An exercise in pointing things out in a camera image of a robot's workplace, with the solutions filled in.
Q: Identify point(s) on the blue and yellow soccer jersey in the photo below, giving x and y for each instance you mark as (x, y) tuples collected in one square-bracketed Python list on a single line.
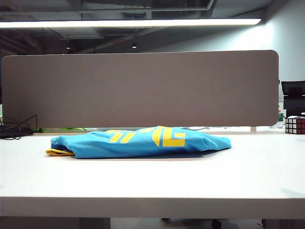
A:
[(143, 145)]

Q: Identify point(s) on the grey-brown desk divider panel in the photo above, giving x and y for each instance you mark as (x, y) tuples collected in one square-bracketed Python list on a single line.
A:
[(143, 90)]

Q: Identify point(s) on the green object behind divider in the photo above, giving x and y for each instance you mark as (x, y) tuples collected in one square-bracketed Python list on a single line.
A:
[(66, 129)]

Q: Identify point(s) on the long ceiling light strip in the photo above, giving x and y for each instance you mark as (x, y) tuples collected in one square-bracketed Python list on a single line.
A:
[(131, 23)]

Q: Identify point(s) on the black chair base with caster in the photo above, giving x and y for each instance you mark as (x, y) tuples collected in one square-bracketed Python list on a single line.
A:
[(215, 223)]

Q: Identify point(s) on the plastic bottle with green label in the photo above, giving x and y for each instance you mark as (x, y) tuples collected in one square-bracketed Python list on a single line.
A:
[(281, 117)]

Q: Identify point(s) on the black office chair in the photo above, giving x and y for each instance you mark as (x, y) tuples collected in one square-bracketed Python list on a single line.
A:
[(294, 105)]

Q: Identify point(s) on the Rubik's cube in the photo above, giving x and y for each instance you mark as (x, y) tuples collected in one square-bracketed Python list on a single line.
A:
[(295, 125)]

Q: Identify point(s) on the grey cabinet under table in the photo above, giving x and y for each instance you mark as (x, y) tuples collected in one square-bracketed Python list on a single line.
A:
[(286, 224)]

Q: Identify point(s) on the white divider bracket foot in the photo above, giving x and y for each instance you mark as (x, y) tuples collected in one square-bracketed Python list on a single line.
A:
[(253, 128)]

